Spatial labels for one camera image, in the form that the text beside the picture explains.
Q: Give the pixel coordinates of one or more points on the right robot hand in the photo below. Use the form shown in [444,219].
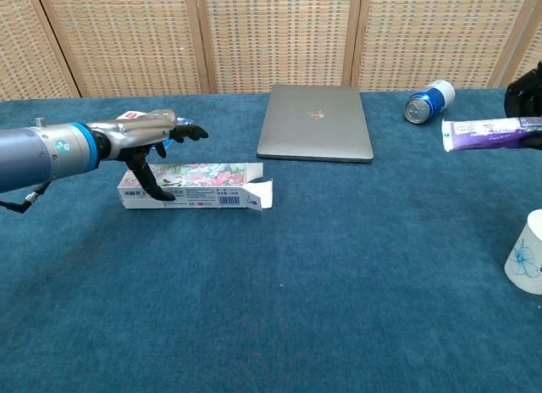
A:
[525,96]

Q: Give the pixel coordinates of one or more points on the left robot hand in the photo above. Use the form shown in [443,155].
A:
[131,134]

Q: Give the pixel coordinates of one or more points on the purple white toothpaste tube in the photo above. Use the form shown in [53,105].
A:
[478,134]

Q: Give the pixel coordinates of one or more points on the floral toothpaste carton box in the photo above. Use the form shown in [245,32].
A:
[211,183]

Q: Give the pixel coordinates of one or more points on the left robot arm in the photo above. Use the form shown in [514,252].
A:
[38,156]

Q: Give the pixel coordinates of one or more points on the blister pack metal hooks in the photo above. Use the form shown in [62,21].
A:
[132,114]

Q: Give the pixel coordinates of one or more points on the blue white drink can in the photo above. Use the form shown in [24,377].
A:
[432,98]

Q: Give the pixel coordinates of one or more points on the white cup blue flower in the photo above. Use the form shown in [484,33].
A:
[525,257]

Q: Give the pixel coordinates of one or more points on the wicker wooden folding screen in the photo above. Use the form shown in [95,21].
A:
[275,37]

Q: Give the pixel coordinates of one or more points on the grey closed laptop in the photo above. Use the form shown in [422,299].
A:
[315,126]

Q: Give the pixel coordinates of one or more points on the blue velvet table cloth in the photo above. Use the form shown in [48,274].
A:
[271,283]

